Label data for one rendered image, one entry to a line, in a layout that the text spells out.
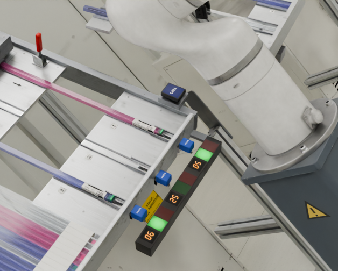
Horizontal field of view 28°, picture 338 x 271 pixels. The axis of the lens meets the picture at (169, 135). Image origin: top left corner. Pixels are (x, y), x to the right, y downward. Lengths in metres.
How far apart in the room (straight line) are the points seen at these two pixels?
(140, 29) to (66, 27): 2.81
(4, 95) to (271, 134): 0.81
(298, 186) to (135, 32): 0.40
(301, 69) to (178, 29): 1.38
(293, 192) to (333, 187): 0.09
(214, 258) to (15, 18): 2.15
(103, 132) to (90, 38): 2.37
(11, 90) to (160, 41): 0.73
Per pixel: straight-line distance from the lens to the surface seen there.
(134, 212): 1.49
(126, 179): 1.56
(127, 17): 1.13
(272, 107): 1.18
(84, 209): 1.52
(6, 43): 1.84
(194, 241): 2.01
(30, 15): 3.84
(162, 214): 1.51
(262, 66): 1.16
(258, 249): 2.47
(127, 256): 1.87
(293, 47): 2.49
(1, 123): 1.71
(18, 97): 1.76
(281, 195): 1.28
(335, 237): 1.31
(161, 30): 1.13
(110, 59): 4.02
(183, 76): 2.82
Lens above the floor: 1.23
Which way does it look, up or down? 18 degrees down
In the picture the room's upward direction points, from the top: 42 degrees counter-clockwise
